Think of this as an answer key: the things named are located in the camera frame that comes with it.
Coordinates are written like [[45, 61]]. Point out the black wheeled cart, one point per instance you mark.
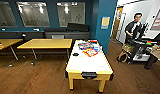
[[144, 45]]

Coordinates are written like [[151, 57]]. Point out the brown bag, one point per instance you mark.
[[122, 57]]

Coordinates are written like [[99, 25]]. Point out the person in dark shirt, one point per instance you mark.
[[134, 28]]

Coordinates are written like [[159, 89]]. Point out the white air hockey game table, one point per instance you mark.
[[89, 65]]

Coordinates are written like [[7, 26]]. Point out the wooden table with yellow top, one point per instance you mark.
[[7, 43], [46, 43]]

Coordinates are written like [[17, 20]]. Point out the flat red box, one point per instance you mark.
[[93, 41]]

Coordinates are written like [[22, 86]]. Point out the cardboard box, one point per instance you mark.
[[126, 48]]

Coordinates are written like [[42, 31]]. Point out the blue plate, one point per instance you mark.
[[97, 48]]

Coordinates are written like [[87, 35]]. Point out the dark sofa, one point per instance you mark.
[[29, 35]]

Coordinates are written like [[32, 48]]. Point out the grey sofa bench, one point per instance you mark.
[[67, 35]]

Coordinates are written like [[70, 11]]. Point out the yellow wall poster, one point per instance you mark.
[[105, 22]]

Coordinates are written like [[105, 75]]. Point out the white paper label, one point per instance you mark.
[[57, 36]]

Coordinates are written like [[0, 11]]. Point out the long black case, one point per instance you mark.
[[78, 27]]

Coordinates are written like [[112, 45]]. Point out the black bowl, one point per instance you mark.
[[75, 54]]

